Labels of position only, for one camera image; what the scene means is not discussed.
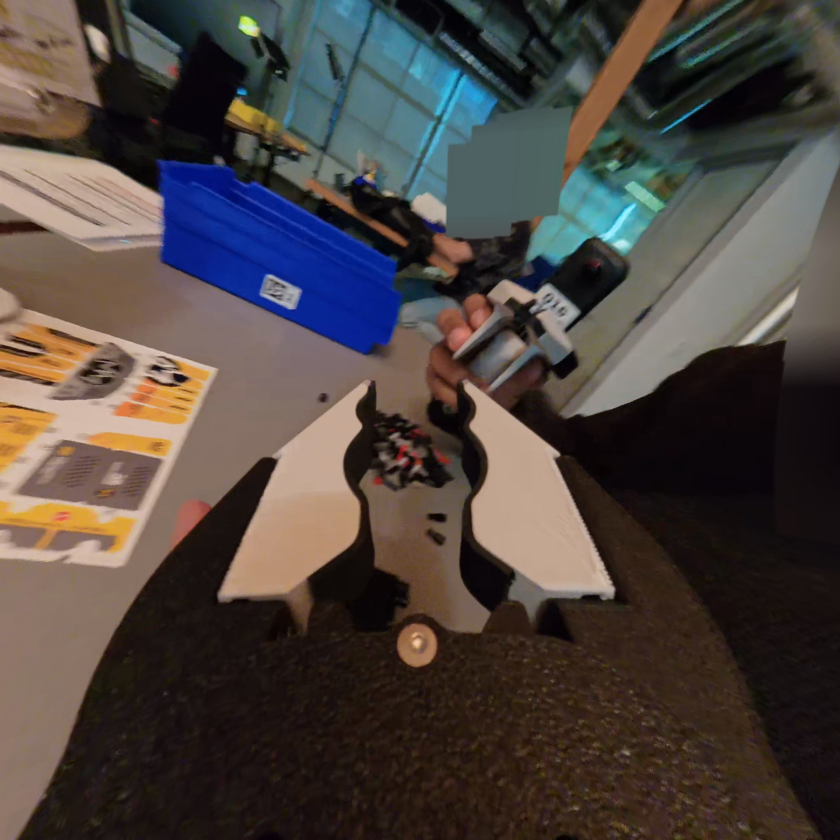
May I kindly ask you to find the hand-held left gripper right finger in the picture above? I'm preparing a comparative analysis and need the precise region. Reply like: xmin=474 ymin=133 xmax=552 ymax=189
xmin=457 ymin=381 xmax=616 ymax=601

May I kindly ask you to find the person's left hand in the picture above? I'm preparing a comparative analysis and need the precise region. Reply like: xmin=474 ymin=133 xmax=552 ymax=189
xmin=172 ymin=500 xmax=212 ymax=546

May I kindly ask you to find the white paper document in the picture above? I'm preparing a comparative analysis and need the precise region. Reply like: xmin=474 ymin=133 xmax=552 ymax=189
xmin=0 ymin=144 xmax=165 ymax=252

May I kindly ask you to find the person's right hand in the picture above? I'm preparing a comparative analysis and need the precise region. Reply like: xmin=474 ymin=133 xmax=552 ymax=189
xmin=425 ymin=292 xmax=549 ymax=413

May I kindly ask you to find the camera tripod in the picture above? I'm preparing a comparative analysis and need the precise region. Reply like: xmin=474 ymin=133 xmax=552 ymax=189
xmin=256 ymin=29 xmax=290 ymax=83
xmin=325 ymin=42 xmax=345 ymax=145

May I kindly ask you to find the instruction booklet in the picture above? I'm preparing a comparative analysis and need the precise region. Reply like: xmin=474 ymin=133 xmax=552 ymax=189
xmin=0 ymin=0 xmax=102 ymax=122

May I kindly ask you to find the black chair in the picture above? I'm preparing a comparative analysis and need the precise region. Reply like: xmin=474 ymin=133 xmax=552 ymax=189
xmin=164 ymin=33 xmax=249 ymax=161

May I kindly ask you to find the pile of small connector pins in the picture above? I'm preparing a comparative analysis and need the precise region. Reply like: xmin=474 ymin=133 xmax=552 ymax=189
xmin=369 ymin=410 xmax=454 ymax=492

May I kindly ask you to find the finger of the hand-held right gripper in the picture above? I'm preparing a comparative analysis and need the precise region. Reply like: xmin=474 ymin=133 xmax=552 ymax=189
xmin=487 ymin=327 xmax=580 ymax=395
xmin=451 ymin=281 xmax=547 ymax=363

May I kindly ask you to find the wooden table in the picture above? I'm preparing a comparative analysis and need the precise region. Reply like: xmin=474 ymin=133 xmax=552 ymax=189
xmin=305 ymin=177 xmax=460 ymax=277

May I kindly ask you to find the wooden beam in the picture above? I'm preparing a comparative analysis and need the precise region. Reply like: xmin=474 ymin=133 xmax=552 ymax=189
xmin=563 ymin=0 xmax=683 ymax=185

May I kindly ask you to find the yellow grey sticker sheet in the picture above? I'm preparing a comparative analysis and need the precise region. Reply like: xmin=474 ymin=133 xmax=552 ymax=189
xmin=0 ymin=308 xmax=219 ymax=568

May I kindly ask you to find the blue plastic bin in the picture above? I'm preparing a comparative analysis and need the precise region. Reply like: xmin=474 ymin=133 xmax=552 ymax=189
xmin=157 ymin=159 xmax=403 ymax=355

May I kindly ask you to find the person's right forearm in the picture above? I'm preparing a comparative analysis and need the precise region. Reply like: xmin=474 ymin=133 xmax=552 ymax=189
xmin=512 ymin=341 xmax=788 ymax=500

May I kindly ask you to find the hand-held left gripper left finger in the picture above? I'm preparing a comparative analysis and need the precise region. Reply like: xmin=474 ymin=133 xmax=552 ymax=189
xmin=218 ymin=379 xmax=378 ymax=605

